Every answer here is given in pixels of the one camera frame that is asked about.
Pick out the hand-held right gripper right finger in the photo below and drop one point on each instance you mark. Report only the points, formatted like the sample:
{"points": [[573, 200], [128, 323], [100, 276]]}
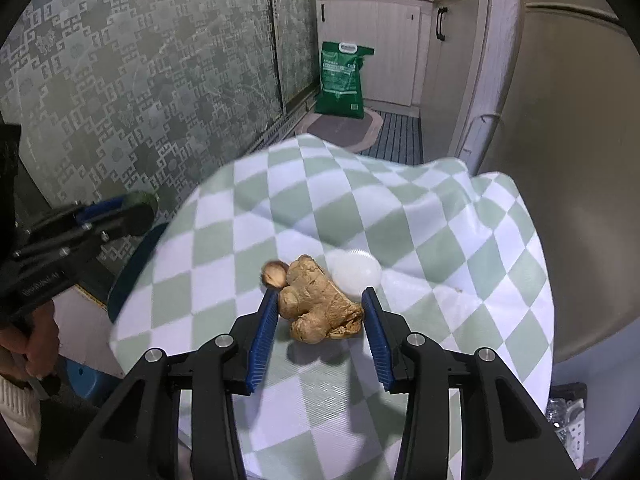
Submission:
{"points": [[377, 345]]}

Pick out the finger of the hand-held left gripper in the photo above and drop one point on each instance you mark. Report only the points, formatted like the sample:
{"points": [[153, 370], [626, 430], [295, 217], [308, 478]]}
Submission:
{"points": [[137, 222], [100, 210]]}

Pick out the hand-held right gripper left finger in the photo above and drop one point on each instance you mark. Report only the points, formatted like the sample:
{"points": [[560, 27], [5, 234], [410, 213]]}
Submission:
{"points": [[262, 345]]}

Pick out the ginger root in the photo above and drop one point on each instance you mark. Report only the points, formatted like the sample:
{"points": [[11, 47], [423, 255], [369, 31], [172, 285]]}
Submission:
{"points": [[315, 300]]}

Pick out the person's left forearm white sleeve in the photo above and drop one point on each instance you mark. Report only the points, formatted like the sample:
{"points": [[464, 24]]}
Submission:
{"points": [[15, 420]]}

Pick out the person's left hand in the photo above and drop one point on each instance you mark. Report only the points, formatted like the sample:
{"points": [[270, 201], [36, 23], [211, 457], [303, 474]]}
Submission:
{"points": [[42, 345]]}

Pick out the small brown nut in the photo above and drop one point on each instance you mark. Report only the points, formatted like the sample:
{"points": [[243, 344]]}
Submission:
{"points": [[274, 275]]}

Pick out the white egg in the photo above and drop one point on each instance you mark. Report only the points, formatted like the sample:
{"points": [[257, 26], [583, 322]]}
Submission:
{"points": [[357, 272]]}

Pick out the green white checkered tablecloth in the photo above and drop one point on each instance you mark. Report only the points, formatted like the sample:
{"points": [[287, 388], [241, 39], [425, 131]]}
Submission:
{"points": [[400, 235]]}

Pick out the blue plastic container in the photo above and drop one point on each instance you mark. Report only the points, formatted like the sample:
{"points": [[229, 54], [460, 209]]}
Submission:
{"points": [[92, 382]]}

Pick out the patterned frosted sliding door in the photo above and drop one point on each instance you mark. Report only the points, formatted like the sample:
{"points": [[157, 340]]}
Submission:
{"points": [[125, 85], [297, 25]]}

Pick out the white plastic basket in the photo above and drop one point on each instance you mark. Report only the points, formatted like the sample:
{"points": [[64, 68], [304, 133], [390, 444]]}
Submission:
{"points": [[575, 430]]}

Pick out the grey oval floor mat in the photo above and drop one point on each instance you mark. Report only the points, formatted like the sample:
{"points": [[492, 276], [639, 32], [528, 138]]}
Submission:
{"points": [[345, 130]]}

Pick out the green rice bag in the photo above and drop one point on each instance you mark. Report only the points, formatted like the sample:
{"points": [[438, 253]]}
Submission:
{"points": [[342, 85]]}

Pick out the grey refrigerator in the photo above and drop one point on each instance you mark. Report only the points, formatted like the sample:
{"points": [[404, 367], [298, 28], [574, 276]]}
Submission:
{"points": [[575, 160]]}

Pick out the white tall kitchen cabinet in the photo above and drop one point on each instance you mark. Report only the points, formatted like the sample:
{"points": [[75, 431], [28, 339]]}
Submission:
{"points": [[465, 60]]}

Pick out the white tube frame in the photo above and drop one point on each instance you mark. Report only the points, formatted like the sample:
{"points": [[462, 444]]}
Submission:
{"points": [[470, 135]]}

